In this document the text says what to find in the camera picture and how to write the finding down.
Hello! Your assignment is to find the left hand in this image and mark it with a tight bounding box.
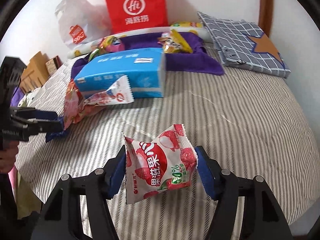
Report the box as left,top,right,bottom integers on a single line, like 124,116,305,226
0,141,20,173

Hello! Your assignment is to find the pink lychee snack packet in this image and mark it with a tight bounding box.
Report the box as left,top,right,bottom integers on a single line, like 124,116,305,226
63,75,134,130

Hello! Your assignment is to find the brown wooden door frame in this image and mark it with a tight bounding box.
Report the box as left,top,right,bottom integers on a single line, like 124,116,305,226
258,0,274,37

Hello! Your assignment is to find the rolled white printed paper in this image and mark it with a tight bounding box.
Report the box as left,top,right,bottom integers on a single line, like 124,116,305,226
67,26,213,59

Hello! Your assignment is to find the green snack packet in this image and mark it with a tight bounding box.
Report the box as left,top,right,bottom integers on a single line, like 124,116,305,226
88,48,100,62

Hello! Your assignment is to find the purple towel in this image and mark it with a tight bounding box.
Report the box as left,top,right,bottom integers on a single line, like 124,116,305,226
71,32,225,79

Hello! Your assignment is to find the yellow chips bag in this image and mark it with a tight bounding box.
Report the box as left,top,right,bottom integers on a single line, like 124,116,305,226
171,21,203,28

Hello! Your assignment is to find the wooden headboard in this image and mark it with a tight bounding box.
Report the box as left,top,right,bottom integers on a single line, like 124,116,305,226
20,51,49,94

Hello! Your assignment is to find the lychee jelly snack packet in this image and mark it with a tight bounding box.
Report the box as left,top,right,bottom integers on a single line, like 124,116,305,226
124,124,198,204

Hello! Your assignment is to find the patterned book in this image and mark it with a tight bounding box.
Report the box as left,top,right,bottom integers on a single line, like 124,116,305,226
46,56,62,76

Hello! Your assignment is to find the white plastic Miniso bag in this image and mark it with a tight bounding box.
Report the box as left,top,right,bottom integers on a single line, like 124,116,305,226
55,0,111,49

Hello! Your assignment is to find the blue tissue pack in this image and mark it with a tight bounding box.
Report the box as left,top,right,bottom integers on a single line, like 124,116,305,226
73,48,166,99

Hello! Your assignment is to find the red paper shopping bag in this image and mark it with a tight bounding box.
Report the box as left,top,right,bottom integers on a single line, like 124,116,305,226
105,0,168,33

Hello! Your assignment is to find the pink yellow snack packet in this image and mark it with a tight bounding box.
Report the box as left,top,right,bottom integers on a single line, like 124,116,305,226
98,36,125,53

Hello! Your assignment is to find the grey plaid star cloth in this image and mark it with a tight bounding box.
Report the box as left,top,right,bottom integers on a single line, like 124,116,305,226
197,11,291,78

